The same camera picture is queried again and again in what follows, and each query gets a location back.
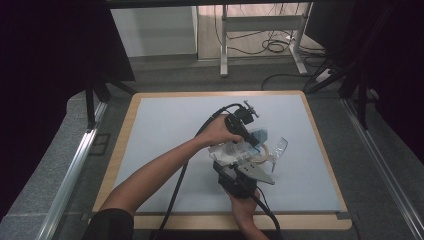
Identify white table mat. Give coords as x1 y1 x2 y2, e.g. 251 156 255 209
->
104 94 343 215

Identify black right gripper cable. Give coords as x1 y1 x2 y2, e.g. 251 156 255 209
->
232 164 283 240

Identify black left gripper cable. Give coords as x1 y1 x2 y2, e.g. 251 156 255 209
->
149 102 245 240

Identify wide black curtain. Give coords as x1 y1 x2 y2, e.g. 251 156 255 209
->
0 0 136 222

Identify black metal stand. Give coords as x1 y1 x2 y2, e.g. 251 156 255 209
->
305 59 372 132

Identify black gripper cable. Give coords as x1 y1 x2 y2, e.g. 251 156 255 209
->
149 102 245 240
232 164 283 240

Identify white and blue pouch bag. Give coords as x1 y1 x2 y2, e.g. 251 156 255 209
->
207 127 270 167

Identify person's right hand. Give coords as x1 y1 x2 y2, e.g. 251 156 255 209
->
227 188 262 232

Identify aluminium rail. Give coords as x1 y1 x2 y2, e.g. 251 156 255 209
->
34 101 108 240
342 98 424 240

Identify clear glass jar with handle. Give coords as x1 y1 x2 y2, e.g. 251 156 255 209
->
249 136 290 174

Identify black tripod stand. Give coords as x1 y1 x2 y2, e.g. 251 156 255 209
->
84 74 138 132

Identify person's left hand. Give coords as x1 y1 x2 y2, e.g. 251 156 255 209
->
195 114 244 148

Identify white cabinet panel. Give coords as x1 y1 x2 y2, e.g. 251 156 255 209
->
109 6 198 58

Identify narrow black curtain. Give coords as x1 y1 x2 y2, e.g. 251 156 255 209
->
304 0 424 165

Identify dark floor grate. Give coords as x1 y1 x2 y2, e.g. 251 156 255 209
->
88 133 112 157

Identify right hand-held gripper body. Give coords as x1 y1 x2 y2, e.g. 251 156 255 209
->
212 159 276 200

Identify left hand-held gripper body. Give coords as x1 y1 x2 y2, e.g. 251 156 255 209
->
223 99 261 148

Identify black floor cables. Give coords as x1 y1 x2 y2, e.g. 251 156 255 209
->
213 3 329 92

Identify white metal desk frame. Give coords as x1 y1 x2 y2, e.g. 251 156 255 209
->
219 3 313 78

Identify white power strip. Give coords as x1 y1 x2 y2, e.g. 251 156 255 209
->
313 68 333 84

